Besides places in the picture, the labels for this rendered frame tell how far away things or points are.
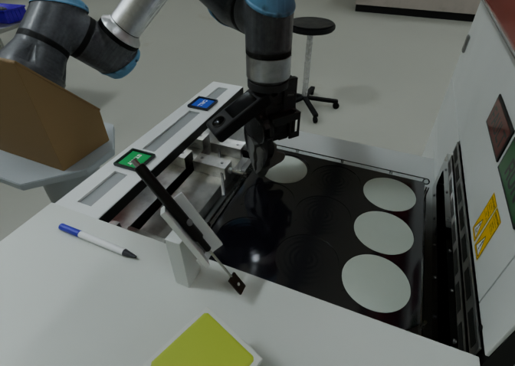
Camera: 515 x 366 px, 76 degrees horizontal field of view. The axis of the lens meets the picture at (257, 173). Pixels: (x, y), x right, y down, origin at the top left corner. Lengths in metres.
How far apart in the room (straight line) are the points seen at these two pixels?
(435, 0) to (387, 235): 5.94
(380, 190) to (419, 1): 5.82
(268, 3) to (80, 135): 0.64
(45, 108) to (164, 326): 0.62
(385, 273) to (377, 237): 0.07
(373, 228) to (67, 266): 0.48
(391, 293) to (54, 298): 0.45
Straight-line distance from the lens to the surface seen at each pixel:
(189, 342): 0.34
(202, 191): 0.70
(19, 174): 1.02
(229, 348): 0.33
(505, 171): 0.50
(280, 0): 0.52
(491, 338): 0.45
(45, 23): 0.98
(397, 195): 0.71
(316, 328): 0.42
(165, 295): 0.45
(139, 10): 0.99
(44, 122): 0.91
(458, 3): 6.47
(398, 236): 0.63
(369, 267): 0.57
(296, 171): 0.72
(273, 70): 0.55
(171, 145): 0.71
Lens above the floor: 1.34
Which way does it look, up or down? 38 degrees down
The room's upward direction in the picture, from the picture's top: straight up
